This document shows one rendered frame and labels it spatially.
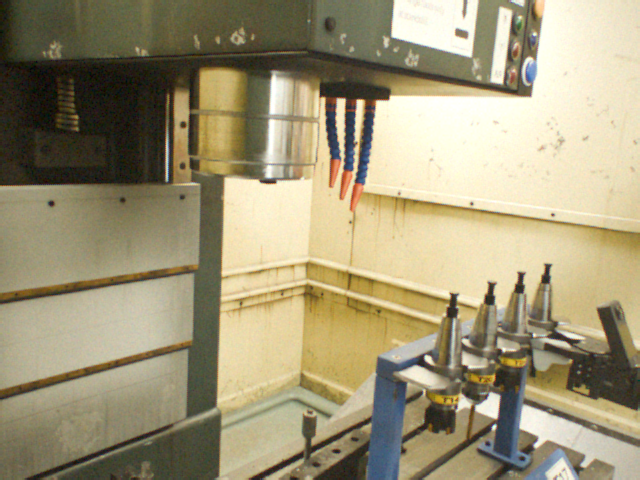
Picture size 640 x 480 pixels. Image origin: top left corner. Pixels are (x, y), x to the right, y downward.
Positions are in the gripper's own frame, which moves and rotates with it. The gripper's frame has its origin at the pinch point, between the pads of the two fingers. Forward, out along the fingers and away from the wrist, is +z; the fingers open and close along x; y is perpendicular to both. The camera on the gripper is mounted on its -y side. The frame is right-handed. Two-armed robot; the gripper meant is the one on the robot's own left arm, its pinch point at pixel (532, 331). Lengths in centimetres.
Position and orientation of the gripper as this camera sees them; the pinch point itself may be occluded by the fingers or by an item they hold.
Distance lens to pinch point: 120.4
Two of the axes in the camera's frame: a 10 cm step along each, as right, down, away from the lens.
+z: -7.3, -2.1, 6.5
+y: -0.9, 9.7, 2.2
